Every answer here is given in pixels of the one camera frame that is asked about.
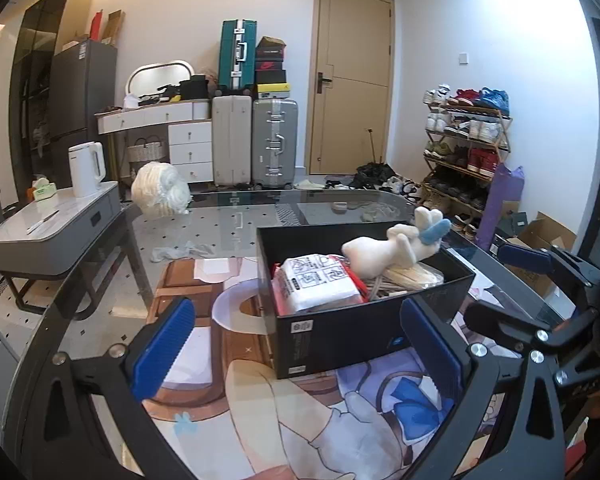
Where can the dark grey refrigerator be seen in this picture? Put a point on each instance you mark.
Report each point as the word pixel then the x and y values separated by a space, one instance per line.
pixel 82 105

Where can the black storage box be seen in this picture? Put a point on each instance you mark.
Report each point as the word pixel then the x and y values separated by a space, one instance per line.
pixel 340 340

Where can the teal suitcase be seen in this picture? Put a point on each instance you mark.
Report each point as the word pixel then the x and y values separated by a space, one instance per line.
pixel 237 55

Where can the black cloth pile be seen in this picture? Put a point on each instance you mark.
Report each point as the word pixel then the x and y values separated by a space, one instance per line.
pixel 372 175

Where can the purple mat bag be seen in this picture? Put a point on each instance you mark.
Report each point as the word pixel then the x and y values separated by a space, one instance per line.
pixel 500 205

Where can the open cardboard box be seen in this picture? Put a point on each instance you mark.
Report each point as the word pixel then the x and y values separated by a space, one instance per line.
pixel 545 245

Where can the dark glass cabinet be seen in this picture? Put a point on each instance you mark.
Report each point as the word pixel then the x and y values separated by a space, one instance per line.
pixel 35 60

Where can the wooden shoe rack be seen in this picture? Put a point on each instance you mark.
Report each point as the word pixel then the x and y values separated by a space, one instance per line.
pixel 502 140

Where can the silver suitcase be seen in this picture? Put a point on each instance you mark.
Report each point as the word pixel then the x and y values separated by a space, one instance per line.
pixel 275 145

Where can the black and white slippers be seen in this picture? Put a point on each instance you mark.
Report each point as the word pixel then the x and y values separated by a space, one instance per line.
pixel 402 186

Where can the rows of assorted shoes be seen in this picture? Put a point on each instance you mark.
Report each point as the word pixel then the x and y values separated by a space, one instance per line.
pixel 460 130

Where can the white crumpled cloth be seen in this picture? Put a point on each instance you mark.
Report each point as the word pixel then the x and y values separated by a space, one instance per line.
pixel 180 251

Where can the white light switch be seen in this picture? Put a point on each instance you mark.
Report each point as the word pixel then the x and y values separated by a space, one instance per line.
pixel 462 57

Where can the black shoebox with brown flap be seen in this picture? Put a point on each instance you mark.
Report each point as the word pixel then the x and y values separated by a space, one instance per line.
pixel 270 47

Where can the white dressing table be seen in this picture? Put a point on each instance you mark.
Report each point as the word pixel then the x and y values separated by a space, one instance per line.
pixel 185 135

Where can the wicker basket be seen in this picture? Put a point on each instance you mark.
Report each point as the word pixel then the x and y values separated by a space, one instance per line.
pixel 147 152

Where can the black and red shoebox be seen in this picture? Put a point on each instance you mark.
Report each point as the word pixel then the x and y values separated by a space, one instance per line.
pixel 270 65

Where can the beige slipper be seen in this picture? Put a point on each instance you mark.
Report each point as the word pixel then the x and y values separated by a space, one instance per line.
pixel 340 206

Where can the wooden door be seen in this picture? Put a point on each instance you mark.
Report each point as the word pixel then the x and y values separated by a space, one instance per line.
pixel 352 80

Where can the white plastic bag bundle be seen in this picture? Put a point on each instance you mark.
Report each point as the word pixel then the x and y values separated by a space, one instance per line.
pixel 157 192

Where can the rounded white frame mirror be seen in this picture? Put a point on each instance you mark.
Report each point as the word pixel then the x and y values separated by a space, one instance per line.
pixel 155 72

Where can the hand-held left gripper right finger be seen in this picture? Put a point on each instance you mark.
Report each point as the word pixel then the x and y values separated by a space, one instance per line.
pixel 430 355

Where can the black handbag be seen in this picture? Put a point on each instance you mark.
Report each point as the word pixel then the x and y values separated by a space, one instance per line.
pixel 194 88

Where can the white electric kettle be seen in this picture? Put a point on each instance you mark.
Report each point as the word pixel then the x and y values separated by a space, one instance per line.
pixel 85 170

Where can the plain black shoebox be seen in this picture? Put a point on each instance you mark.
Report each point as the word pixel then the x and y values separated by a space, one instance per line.
pixel 271 78

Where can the printed cartoon desk mat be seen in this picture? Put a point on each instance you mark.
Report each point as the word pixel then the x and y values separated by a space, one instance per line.
pixel 260 410

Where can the beige suitcase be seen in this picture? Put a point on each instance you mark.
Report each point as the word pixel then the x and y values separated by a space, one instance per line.
pixel 231 142

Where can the green tissue box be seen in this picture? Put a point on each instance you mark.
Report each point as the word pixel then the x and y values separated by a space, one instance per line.
pixel 44 191

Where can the white and blue plush rabbit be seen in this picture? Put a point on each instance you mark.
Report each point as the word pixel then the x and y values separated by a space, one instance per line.
pixel 380 252

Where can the yellow and black shoebox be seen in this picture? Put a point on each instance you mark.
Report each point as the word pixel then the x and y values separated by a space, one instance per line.
pixel 272 92

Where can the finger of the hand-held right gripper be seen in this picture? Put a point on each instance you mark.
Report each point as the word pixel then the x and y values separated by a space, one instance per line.
pixel 525 258
pixel 500 322

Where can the white packet with red label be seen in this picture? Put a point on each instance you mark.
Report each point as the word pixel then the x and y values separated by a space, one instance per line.
pixel 315 285

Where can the grey side cabinet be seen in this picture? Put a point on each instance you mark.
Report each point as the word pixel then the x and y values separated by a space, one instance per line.
pixel 50 245

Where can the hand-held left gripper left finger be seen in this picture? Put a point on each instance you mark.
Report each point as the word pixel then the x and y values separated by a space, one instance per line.
pixel 162 345

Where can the red paper bag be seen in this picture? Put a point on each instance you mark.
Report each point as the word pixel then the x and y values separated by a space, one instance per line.
pixel 97 25

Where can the white pen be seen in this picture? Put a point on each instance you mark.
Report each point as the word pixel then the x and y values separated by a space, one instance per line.
pixel 42 221

